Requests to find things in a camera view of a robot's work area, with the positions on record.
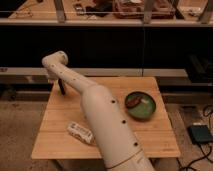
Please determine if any black eraser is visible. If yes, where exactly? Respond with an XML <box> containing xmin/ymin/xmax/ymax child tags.
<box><xmin>58</xmin><ymin>79</ymin><xmax>66</xmax><ymax>95</ymax></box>

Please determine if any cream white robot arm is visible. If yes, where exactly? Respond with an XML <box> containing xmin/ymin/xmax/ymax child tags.
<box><xmin>42</xmin><ymin>51</ymin><xmax>155</xmax><ymax>171</ymax></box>

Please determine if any brown food piece in bowl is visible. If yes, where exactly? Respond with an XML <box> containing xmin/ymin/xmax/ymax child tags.
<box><xmin>126</xmin><ymin>96</ymin><xmax>141</xmax><ymax>108</ymax></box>

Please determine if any green bowl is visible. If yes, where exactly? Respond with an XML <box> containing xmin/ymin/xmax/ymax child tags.
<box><xmin>124</xmin><ymin>91</ymin><xmax>156</xmax><ymax>120</ymax></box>

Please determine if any white plastic bottle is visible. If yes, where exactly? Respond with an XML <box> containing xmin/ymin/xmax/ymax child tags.
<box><xmin>67</xmin><ymin>122</ymin><xmax>94</xmax><ymax>145</ymax></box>

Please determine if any wooden table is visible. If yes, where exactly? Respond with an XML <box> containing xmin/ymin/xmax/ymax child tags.
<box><xmin>31</xmin><ymin>77</ymin><xmax>180</xmax><ymax>160</ymax></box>

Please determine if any brown tray on shelf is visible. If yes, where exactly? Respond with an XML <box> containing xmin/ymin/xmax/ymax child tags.
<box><xmin>113</xmin><ymin>0</ymin><xmax>175</xmax><ymax>19</ymax></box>

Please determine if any black box at right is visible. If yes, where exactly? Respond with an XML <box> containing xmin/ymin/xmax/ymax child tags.
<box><xmin>185</xmin><ymin>55</ymin><xmax>213</xmax><ymax>83</ymax></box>

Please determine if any metal shelf rack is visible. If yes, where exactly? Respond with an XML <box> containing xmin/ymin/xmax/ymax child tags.
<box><xmin>0</xmin><ymin>0</ymin><xmax>213</xmax><ymax>76</ymax></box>

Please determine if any blue foot pedal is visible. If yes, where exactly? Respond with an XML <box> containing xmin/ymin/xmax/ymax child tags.
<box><xmin>187</xmin><ymin>125</ymin><xmax>213</xmax><ymax>144</ymax></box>

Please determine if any black cable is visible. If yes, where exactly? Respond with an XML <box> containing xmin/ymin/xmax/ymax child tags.
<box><xmin>175</xmin><ymin>104</ymin><xmax>213</xmax><ymax>171</ymax></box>

